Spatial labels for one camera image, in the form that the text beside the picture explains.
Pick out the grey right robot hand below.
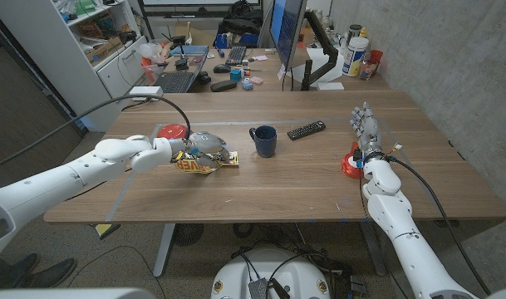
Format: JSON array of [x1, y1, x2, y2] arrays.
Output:
[[350, 101, 383, 161]]

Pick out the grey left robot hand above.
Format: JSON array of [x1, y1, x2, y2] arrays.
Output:
[[169, 131, 231, 171]]

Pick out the yellow black bumper sticker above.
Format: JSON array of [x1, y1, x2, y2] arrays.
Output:
[[173, 149, 240, 174]]

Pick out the navy blue mug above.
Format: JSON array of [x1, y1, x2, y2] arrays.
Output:
[[248, 125, 278, 159]]

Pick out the black TV remote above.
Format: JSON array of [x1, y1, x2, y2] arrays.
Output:
[[287, 120, 327, 141]]

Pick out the red plastic bowl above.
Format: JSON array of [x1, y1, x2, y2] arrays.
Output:
[[341, 141, 364, 180]]

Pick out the black oval case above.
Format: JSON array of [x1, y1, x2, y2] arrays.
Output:
[[209, 79, 238, 93]]

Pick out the black laptop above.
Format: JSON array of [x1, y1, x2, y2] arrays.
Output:
[[154, 46, 210, 94]]

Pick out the white canister blue label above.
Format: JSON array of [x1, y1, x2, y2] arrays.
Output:
[[341, 36, 370, 77]]

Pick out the white power strip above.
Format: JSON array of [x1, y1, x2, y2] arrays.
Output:
[[129, 85, 165, 102]]

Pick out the wooden rear desk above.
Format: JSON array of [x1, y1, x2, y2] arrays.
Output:
[[159, 46, 393, 93]]

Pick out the black floor fan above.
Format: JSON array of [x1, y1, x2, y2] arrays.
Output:
[[172, 223, 205, 247]]

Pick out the white paper sheet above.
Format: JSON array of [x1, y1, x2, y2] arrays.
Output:
[[292, 47, 353, 88]]

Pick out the black keyboard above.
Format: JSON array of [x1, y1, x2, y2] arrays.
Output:
[[224, 44, 248, 66]]

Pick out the grey tape strip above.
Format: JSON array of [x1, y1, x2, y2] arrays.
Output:
[[105, 169, 138, 223]]

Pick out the dark lidded jar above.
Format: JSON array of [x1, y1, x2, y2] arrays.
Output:
[[346, 23, 363, 45]]

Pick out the grey table leg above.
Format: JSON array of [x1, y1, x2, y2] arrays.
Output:
[[152, 223, 177, 278], [359, 219, 389, 277]]

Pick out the black backpack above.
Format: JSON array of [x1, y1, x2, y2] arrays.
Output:
[[217, 0, 264, 37]]

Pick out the yellow floor block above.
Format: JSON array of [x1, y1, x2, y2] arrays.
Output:
[[93, 223, 121, 240]]

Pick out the computer monitor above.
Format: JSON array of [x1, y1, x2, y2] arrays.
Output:
[[268, 0, 308, 71]]

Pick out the grey mesh device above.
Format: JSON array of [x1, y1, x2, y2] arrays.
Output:
[[248, 277, 270, 299]]

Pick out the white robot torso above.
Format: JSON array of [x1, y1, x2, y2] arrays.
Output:
[[210, 248, 332, 299]]

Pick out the white shelf cabinet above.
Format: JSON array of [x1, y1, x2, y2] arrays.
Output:
[[0, 0, 150, 132]]

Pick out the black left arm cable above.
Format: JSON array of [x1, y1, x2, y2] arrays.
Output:
[[0, 94, 192, 173]]

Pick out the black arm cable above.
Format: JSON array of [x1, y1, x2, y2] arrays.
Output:
[[383, 155, 492, 296], [0, 94, 192, 173]]

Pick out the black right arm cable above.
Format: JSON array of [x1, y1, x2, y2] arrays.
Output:
[[383, 155, 492, 296]]

